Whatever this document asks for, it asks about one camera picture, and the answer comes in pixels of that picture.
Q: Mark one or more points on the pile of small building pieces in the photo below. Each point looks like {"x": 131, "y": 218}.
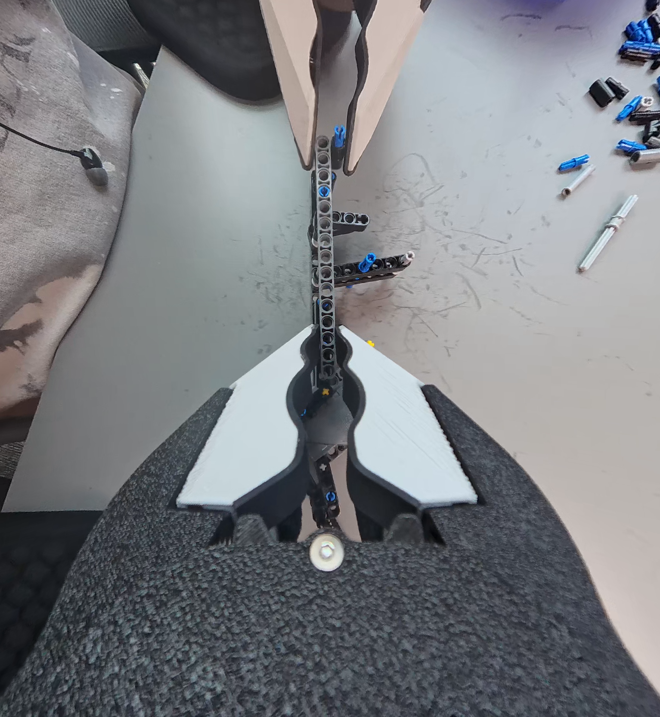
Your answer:
{"x": 643, "y": 47}

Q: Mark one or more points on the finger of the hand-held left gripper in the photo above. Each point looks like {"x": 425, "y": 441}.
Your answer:
{"x": 290, "y": 67}
{"x": 391, "y": 56}

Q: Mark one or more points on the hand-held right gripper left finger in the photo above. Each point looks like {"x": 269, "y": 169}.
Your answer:
{"x": 234, "y": 448}

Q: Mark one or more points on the small black connector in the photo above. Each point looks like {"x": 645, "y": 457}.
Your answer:
{"x": 604, "y": 92}

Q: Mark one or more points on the person's grey trouser leg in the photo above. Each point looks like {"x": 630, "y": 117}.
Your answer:
{"x": 27, "y": 252}

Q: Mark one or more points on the long grey axle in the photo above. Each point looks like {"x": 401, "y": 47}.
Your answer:
{"x": 607, "y": 233}

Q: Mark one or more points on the long grey building beam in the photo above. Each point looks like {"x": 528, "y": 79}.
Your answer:
{"x": 325, "y": 252}

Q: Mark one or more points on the black building beam assembly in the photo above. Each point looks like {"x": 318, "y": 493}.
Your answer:
{"x": 358, "y": 217}

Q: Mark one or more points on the blue building pin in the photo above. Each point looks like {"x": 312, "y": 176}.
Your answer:
{"x": 573, "y": 163}

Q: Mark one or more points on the short grey tube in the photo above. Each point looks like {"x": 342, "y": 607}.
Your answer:
{"x": 577, "y": 181}

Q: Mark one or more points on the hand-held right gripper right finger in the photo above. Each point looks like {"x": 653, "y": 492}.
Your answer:
{"x": 414, "y": 437}

